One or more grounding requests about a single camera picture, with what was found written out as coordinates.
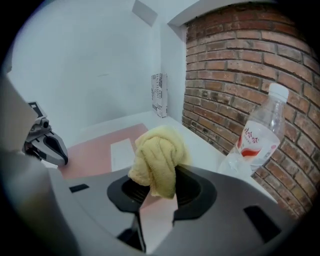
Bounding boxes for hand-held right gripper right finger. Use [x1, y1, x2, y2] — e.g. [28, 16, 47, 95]
[154, 165, 299, 256]

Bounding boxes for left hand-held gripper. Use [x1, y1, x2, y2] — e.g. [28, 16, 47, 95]
[22, 100, 69, 167]

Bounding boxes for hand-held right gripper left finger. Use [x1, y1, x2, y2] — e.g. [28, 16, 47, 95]
[58, 169, 152, 256]

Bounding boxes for yellow cloth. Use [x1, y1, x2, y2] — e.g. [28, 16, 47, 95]
[127, 125, 193, 200]

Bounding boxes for white table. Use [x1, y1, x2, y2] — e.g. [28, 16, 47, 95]
[79, 109, 279, 205]

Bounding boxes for clear plastic water bottle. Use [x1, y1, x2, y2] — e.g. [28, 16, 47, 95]
[216, 82, 290, 177]

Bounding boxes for black and white printed box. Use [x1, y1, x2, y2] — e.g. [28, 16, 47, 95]
[150, 72, 168, 118]

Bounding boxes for grey wall panel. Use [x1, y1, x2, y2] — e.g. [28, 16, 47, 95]
[131, 0, 158, 27]

